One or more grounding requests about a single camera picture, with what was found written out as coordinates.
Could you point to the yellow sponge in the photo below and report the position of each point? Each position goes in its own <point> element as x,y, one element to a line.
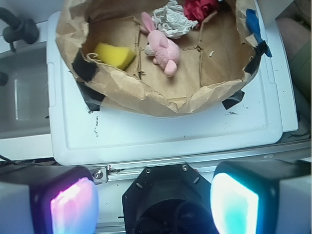
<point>117,56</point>

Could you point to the brown paper bag bin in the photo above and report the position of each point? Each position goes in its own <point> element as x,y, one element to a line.
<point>216,61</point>

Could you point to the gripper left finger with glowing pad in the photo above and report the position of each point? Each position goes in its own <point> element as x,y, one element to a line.
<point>48,200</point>

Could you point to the blue tape piece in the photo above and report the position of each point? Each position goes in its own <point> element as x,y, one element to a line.
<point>252,23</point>

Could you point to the crumpled white paper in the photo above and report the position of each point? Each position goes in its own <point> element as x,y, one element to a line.
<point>171,21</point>

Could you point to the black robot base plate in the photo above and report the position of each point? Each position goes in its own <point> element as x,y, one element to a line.
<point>173,199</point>

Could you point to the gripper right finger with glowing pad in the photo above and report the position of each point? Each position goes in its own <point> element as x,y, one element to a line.
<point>262,197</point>

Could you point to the pink plush bunny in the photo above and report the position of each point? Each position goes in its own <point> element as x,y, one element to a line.
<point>164,51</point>

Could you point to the crumpled red paper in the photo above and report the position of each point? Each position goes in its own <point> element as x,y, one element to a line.
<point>199,9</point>

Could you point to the clear plastic tub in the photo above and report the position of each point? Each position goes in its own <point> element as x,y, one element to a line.
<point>24,99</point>

